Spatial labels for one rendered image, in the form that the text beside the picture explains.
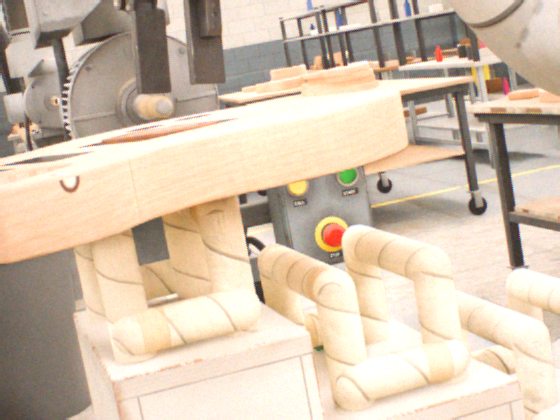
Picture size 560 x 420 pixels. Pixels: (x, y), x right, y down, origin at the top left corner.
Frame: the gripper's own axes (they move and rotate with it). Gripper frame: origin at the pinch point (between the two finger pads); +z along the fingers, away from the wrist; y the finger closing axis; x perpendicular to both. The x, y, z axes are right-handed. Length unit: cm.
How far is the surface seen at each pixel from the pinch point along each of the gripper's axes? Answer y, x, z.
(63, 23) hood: 63, -25, -12
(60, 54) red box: 115, -53, -14
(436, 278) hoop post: -15.5, -11.8, 19.5
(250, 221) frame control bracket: 84, -71, 20
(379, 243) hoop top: -6.4, -14.7, 17.1
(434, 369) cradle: -15.6, -10.6, 26.5
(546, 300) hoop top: -11.8, -30.3, 24.2
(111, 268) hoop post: -5.4, 11.2, 16.0
